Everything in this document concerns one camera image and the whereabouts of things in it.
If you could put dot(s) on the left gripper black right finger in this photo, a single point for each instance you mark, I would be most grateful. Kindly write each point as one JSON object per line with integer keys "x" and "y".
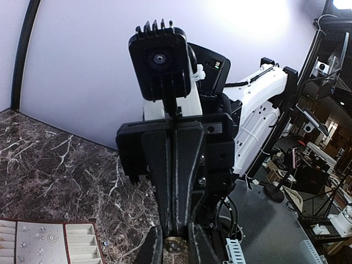
{"x": 200, "y": 249}

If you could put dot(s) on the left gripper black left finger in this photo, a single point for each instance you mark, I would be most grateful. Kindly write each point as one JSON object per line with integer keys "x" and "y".
{"x": 151, "y": 250}

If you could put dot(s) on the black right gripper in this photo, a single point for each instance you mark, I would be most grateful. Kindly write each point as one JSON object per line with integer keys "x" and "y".
{"x": 188, "y": 147}

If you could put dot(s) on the brown ring earring tray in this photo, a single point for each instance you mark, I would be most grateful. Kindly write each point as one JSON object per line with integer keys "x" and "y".
{"x": 35, "y": 242}

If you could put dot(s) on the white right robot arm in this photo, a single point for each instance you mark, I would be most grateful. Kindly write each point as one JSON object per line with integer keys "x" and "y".
{"x": 254, "y": 106}

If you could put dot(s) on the white slotted cable duct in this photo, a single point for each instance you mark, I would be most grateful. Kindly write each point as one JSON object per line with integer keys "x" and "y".
{"x": 234, "y": 252}

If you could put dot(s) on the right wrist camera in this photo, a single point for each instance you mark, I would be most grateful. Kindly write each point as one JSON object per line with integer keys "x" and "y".
{"x": 167, "y": 71}

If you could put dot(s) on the black right frame post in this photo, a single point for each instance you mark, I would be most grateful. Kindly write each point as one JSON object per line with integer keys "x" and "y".
{"x": 21, "y": 53}

